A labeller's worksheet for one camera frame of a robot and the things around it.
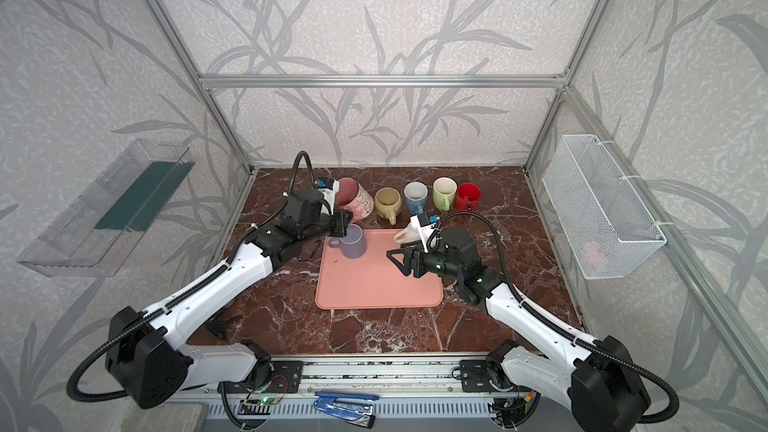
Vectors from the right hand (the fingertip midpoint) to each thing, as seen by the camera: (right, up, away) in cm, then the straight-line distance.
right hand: (396, 242), depth 75 cm
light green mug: (+16, +14, +29) cm, 36 cm away
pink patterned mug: (-11, +11, +1) cm, 16 cm away
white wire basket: (+44, +6, -13) cm, 46 cm away
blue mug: (+6, +11, +27) cm, 30 cm away
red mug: (+25, +11, +32) cm, 42 cm away
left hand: (-11, +9, +4) cm, 15 cm away
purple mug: (-14, -3, +15) cm, 20 cm away
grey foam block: (-51, -38, -9) cm, 64 cm away
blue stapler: (-9, -37, -7) cm, 39 cm away
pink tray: (-8, -15, +18) cm, 25 cm away
